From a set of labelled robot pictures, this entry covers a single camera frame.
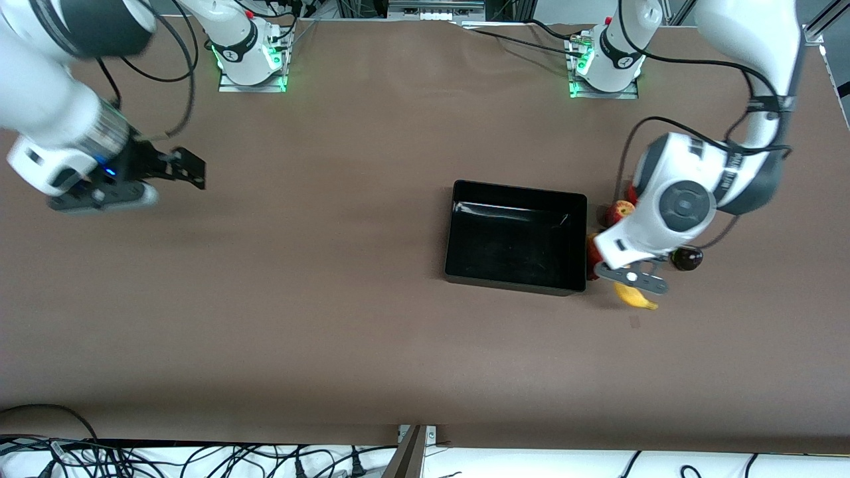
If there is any red apple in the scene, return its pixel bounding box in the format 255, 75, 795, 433
603, 200, 636, 228

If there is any tangled black cable bundle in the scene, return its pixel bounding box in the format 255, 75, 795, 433
0, 435, 399, 478

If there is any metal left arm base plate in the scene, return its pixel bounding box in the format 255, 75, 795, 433
568, 37, 639, 100

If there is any yellow banana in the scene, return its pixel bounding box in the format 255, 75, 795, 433
612, 282, 659, 311

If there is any black plastic box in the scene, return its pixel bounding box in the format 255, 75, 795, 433
444, 179, 589, 297

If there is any black cable on table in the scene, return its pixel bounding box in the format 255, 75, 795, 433
458, 20, 592, 54

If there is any black arched cable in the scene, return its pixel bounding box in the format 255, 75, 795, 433
0, 404, 100, 442

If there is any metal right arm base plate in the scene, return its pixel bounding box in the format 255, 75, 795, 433
218, 40, 288, 92

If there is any silver electronics device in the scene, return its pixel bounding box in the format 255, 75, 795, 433
387, 0, 487, 22

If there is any dark metal post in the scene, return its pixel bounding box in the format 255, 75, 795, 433
380, 425, 426, 478

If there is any dark purple eggplant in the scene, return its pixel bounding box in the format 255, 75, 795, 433
671, 246, 704, 272

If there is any red yellow mango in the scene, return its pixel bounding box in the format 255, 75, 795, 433
587, 232, 605, 281

